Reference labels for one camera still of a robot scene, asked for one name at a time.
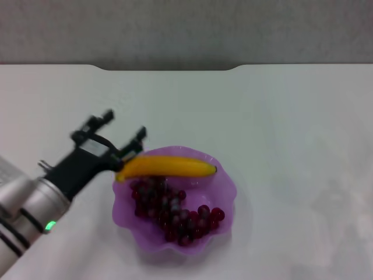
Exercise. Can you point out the yellow plastic banana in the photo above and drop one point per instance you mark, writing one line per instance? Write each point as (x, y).
(169, 166)

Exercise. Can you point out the dark red grape bunch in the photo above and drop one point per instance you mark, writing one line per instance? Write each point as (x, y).
(175, 213)

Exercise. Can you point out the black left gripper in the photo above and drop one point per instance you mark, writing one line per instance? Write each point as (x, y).
(78, 169)

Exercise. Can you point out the purple wavy-edged plastic bowl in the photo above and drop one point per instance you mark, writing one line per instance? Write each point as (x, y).
(215, 186)

